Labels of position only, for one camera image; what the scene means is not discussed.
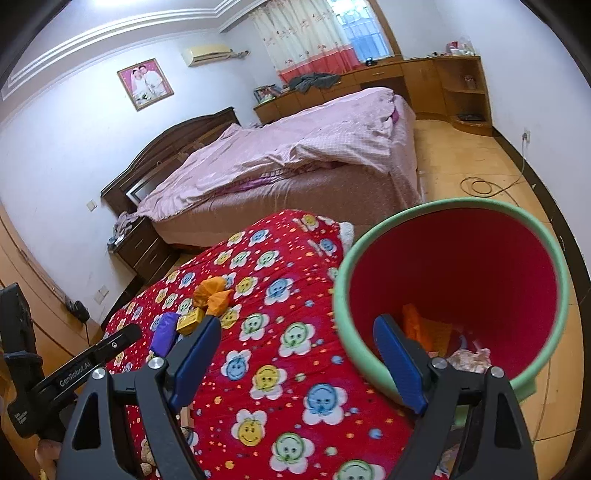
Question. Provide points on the wall air conditioner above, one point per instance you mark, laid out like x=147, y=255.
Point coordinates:
x=205, y=54

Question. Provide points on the window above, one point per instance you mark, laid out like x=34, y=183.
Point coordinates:
x=362, y=37

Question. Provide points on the small items on shelf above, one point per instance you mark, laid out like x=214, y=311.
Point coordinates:
x=459, y=48

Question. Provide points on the white wall switch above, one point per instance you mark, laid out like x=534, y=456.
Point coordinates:
x=92, y=205

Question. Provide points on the purple wrapper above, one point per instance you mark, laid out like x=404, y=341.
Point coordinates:
x=164, y=334

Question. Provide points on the black charger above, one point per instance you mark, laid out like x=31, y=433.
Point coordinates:
x=78, y=310

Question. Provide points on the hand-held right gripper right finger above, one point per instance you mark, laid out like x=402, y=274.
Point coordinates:
x=397, y=364

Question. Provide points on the orange crumpled bag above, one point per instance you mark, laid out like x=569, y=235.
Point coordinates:
x=214, y=297

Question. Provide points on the red bin with green rim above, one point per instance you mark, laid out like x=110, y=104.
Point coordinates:
x=461, y=267

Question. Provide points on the dark flat item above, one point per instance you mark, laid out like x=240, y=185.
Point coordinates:
x=470, y=117

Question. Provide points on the red flower print blanket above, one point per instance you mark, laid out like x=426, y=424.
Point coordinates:
x=277, y=369

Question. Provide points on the dark wooden nightstand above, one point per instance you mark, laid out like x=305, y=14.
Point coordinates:
x=143, y=251

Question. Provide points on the yellow carton box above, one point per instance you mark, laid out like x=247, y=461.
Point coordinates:
x=190, y=321

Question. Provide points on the beige wooden block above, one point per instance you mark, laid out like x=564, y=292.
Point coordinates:
x=187, y=417

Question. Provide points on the dark wooden bed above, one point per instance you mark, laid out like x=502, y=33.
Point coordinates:
x=323, y=198

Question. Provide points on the pile of pale clothes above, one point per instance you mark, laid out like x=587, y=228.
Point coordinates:
x=123, y=226

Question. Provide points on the long wooden cabinet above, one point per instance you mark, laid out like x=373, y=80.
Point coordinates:
x=383, y=78

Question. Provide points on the red and cream curtain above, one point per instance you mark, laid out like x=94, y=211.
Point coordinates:
x=304, y=41

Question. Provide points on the grey clothes pile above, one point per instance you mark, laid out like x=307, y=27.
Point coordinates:
x=314, y=82

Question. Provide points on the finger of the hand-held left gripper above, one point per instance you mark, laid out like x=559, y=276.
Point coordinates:
x=117, y=341

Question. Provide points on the person's left hand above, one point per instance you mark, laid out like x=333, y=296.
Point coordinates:
x=48, y=461

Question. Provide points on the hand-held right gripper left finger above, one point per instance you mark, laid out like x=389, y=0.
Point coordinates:
x=194, y=362

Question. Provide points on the wooden corner shelf unit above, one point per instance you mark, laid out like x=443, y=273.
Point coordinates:
x=455, y=74

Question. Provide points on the orange packet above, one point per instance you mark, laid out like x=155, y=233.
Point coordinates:
x=415, y=327

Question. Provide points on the framed wall photo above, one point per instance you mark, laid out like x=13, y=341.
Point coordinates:
x=145, y=83

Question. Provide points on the white tissue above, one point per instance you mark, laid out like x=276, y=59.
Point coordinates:
x=471, y=360

